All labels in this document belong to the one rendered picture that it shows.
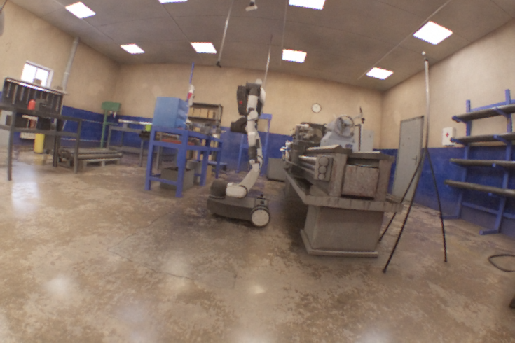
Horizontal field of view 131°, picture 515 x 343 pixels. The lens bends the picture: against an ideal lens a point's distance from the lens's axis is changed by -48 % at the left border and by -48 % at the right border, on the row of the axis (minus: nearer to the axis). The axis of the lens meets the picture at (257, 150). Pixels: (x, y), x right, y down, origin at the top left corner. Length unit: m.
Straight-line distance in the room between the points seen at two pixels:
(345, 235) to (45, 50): 7.67
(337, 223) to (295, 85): 6.17
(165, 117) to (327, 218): 2.25
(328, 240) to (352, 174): 0.53
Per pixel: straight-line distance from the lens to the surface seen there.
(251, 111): 2.10
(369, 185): 1.75
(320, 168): 1.64
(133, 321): 1.02
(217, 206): 2.27
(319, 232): 1.75
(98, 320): 1.03
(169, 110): 2.96
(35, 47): 7.28
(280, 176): 5.82
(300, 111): 7.31
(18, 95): 3.75
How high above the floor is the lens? 0.73
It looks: level
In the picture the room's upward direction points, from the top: 8 degrees clockwise
